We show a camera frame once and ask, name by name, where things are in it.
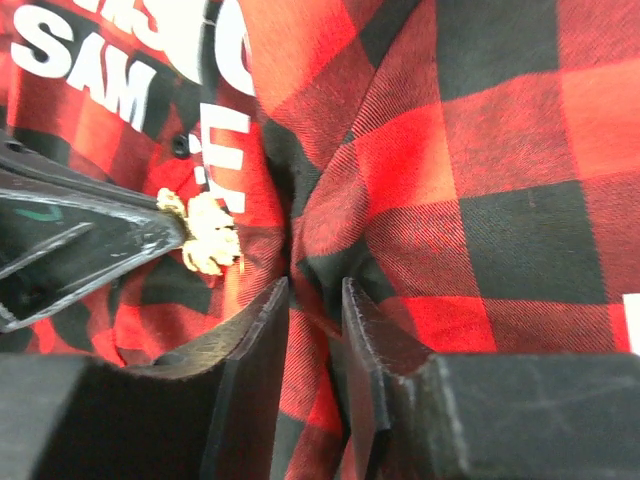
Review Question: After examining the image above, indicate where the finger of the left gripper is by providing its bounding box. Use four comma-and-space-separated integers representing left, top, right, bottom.
1, 172, 186, 332
1, 130, 157, 210

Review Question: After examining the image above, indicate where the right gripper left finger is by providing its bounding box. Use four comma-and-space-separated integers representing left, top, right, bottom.
1, 278, 289, 479

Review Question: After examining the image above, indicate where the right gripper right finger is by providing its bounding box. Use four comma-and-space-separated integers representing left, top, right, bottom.
342, 278, 639, 479

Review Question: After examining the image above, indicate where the gold leaf brooch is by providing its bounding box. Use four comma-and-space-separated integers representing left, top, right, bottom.
156, 188, 241, 277

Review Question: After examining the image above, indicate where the red black plaid shirt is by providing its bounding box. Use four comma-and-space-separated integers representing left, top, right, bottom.
1, 1, 639, 479

